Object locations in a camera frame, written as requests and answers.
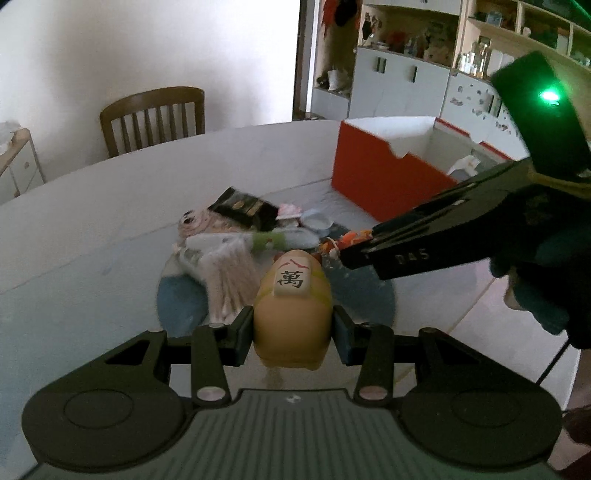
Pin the pink white packet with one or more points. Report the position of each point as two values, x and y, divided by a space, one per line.
288 211

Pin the yellow toy figure with tile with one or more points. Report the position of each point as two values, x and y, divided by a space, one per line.
291 332

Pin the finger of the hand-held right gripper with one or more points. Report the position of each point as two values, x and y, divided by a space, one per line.
392 247
452 196

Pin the wooden chair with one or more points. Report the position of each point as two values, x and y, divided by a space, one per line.
152 99

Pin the beige octopus plush toy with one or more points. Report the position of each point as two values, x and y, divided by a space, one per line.
226 277

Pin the white crumpled paper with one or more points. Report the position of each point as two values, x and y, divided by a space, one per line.
464 166

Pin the red cardboard box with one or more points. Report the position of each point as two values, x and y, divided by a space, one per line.
369 170

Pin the clear plastic bag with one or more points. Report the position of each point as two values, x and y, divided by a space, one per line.
7 131

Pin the white and green toy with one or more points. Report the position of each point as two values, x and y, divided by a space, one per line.
277 240

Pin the small white bowl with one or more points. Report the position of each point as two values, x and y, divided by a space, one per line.
316 219

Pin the red patterned stick packet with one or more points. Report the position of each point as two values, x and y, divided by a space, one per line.
351 239

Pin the white sideboard with wooden top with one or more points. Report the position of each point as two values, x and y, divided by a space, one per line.
23 166

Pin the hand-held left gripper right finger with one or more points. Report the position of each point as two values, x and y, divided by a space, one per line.
341 337

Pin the hanging beige red garment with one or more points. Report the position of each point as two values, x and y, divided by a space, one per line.
341 41

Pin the glass jar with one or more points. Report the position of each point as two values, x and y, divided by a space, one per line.
481 55

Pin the person's right hand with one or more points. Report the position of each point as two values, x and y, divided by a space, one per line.
540 295

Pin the white display cabinet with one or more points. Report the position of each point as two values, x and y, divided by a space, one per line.
397 92

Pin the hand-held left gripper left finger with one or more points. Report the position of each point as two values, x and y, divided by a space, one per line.
244 337

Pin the black snack packet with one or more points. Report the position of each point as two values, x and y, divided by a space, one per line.
240 207

